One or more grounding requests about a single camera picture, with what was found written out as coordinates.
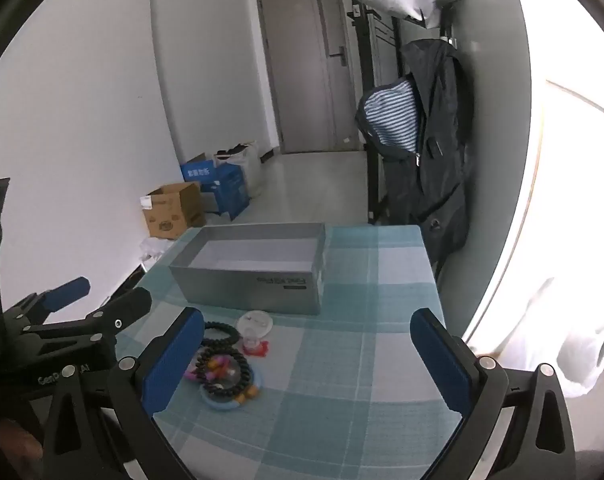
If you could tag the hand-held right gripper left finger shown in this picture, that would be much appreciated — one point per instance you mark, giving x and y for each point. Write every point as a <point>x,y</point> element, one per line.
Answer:
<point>174,362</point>

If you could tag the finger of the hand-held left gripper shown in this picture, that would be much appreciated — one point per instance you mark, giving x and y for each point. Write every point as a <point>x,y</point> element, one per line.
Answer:
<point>69,291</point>
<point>127,305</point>

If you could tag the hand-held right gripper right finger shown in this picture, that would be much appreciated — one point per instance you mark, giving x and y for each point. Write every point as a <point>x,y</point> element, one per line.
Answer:
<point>442,365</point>

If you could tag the grey tray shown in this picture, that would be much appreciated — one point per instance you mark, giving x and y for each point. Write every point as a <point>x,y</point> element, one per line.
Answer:
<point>252,290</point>

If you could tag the person's left hand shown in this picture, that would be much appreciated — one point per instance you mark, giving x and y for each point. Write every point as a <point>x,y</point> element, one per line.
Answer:
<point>12,442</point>

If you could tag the crumpled white plastic sheet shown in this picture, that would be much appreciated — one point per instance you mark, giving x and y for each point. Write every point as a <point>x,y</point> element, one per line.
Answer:
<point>154,255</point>

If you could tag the small red white item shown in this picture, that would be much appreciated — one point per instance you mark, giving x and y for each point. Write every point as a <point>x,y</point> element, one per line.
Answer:
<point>254,346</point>

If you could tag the white round lid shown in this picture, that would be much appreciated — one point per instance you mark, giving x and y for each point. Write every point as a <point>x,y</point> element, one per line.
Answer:
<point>255,321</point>

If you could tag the brown cardboard box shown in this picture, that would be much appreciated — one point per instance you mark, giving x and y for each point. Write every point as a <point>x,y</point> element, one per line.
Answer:
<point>169,215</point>

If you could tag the checked teal tablecloth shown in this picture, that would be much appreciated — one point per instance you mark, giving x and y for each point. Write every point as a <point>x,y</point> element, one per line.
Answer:
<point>332,385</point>

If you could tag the blue cardboard box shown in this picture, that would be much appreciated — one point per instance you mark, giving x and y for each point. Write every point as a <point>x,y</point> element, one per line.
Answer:
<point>227,187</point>

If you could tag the white sack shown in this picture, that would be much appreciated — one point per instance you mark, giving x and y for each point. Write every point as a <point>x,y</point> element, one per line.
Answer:
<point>252,170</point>

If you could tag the black backpack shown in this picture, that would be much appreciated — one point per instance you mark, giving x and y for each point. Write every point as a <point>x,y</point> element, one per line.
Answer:
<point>442,160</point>

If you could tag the striped shirt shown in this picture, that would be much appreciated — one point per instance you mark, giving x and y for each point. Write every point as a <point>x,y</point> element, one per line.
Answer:
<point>392,115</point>

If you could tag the grey door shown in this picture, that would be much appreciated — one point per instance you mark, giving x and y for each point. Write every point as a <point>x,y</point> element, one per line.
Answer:
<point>302,70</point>

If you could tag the black metal rack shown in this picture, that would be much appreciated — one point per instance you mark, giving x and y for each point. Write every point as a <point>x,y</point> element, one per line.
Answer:
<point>364,50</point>

